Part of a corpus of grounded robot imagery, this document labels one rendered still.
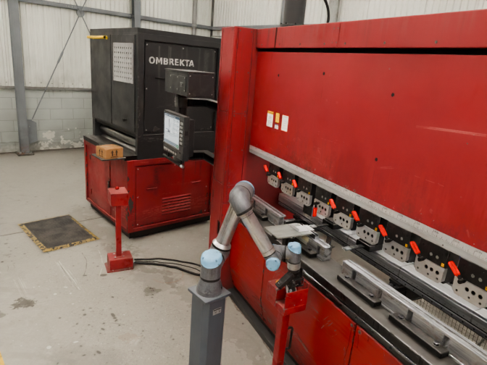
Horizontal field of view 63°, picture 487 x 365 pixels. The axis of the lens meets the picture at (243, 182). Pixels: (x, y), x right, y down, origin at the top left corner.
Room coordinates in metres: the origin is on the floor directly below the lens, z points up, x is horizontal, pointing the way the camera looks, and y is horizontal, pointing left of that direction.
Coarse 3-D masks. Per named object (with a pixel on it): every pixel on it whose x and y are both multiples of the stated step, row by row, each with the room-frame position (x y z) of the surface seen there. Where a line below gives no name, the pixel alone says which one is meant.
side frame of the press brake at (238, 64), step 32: (224, 32) 3.31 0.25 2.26; (256, 32) 3.22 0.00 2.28; (224, 64) 3.28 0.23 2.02; (256, 64) 3.23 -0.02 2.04; (224, 96) 3.24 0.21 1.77; (224, 128) 3.20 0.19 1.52; (224, 160) 3.16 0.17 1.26; (256, 160) 3.27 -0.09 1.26; (224, 192) 3.14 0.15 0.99; (256, 192) 3.28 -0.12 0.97
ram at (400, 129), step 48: (288, 96) 2.78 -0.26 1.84; (336, 96) 2.33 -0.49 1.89; (384, 96) 2.01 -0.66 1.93; (432, 96) 1.77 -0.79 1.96; (480, 96) 1.58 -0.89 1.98; (288, 144) 2.72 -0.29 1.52; (336, 144) 2.28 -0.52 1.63; (384, 144) 1.96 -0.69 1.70; (432, 144) 1.72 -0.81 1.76; (480, 144) 1.54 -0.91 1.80; (336, 192) 2.22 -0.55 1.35; (384, 192) 1.91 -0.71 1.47; (432, 192) 1.68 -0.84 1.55; (480, 192) 1.49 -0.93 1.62; (432, 240) 1.63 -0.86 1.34; (480, 240) 1.45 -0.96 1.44
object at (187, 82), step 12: (168, 72) 3.47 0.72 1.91; (180, 72) 3.25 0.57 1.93; (192, 72) 3.14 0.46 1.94; (204, 72) 3.20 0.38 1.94; (168, 84) 3.47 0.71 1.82; (180, 84) 3.22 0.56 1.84; (192, 84) 3.15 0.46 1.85; (204, 84) 3.20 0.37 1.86; (180, 96) 3.53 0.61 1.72; (192, 96) 3.15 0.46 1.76; (204, 96) 3.21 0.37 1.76; (180, 108) 3.53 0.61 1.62
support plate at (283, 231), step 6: (270, 228) 2.43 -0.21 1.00; (276, 228) 2.44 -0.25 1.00; (282, 228) 2.45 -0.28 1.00; (288, 228) 2.46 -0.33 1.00; (276, 234) 2.34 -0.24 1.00; (282, 234) 2.35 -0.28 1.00; (288, 234) 2.36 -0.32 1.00; (294, 234) 2.37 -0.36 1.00; (300, 234) 2.38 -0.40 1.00; (306, 234) 2.39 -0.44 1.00
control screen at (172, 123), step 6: (168, 114) 3.38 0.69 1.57; (168, 120) 3.38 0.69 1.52; (174, 120) 3.27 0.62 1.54; (168, 126) 3.37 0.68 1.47; (174, 126) 3.26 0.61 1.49; (168, 132) 3.37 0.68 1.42; (174, 132) 3.26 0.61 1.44; (168, 138) 3.37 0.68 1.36; (174, 138) 3.26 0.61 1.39; (174, 144) 3.25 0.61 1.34
